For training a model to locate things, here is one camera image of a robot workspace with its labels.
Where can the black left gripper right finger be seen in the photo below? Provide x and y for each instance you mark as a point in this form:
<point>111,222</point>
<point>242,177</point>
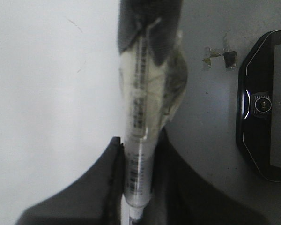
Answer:
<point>182,197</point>

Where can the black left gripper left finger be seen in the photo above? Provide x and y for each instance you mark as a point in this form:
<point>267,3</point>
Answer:
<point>93,199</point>

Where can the white marker with tape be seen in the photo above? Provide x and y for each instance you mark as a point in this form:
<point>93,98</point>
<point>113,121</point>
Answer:
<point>153,77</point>

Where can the white whiteboard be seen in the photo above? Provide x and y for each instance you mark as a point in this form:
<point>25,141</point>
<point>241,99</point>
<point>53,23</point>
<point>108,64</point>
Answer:
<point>60,101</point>

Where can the black octagonal device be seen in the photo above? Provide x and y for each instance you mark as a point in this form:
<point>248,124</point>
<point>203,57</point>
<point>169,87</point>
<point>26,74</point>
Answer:
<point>255,106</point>

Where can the tape residue scrap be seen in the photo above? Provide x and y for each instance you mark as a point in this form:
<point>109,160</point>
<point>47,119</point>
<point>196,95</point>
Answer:
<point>228,55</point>

